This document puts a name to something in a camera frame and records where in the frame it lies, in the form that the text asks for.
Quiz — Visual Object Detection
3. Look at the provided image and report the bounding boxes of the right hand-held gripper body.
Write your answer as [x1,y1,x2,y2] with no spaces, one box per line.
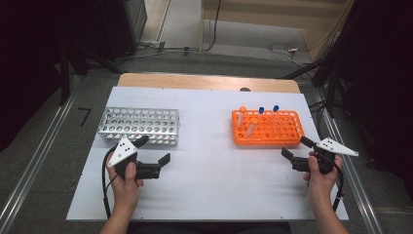
[291,137,359,176]

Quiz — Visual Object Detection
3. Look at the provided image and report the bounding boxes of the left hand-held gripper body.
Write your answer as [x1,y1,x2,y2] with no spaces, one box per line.
[106,136,162,180]

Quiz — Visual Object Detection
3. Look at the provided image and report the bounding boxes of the silver metal tube rack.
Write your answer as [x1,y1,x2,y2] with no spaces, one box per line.
[97,106,180,146]

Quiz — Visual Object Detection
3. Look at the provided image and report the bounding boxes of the orange plastic tube rack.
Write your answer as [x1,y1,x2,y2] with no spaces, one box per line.
[231,109,306,146]

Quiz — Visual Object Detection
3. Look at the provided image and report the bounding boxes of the person's left hand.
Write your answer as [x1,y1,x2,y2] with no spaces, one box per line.
[106,151,145,209]

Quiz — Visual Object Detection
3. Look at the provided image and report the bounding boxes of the person's right hand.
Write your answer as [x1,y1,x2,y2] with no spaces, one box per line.
[302,150,344,209]

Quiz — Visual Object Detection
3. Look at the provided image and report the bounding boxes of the white board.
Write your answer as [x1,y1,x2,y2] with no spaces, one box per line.
[66,86,350,222]

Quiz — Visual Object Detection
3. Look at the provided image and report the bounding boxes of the black metal stand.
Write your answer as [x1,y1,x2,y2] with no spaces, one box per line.
[57,42,123,106]
[281,48,349,118]

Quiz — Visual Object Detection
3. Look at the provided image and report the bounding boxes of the wooden table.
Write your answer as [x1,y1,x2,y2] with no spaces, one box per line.
[116,72,302,95]

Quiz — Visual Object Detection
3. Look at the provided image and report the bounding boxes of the black curtain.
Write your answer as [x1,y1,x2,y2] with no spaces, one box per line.
[0,0,101,150]
[324,0,413,196]

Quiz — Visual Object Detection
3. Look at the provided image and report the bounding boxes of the black cabinet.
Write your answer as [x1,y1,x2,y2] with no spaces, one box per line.
[96,0,148,61]

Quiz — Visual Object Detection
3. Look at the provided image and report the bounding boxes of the light wooden shelf unit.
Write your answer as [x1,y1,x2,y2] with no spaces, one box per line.
[199,0,355,62]

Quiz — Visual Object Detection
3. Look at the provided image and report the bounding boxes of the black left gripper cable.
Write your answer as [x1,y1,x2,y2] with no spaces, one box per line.
[101,146,119,219]

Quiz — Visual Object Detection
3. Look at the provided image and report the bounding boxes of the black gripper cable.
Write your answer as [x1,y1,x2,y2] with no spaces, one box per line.
[101,146,119,219]
[331,162,346,213]

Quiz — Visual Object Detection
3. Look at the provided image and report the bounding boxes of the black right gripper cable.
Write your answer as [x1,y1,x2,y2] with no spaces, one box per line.
[331,162,346,213]

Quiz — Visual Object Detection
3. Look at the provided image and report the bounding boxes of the metal floor rail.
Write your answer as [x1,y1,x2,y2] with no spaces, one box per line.
[313,89,386,234]
[0,75,81,234]

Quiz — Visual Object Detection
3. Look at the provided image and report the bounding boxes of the white floor cable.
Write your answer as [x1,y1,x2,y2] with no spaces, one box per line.
[266,41,315,67]

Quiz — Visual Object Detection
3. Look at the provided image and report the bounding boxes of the grey floor cables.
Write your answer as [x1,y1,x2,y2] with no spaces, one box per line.
[116,40,203,61]

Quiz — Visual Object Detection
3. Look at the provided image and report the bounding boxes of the black hanging cable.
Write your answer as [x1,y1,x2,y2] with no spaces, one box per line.
[204,0,222,53]

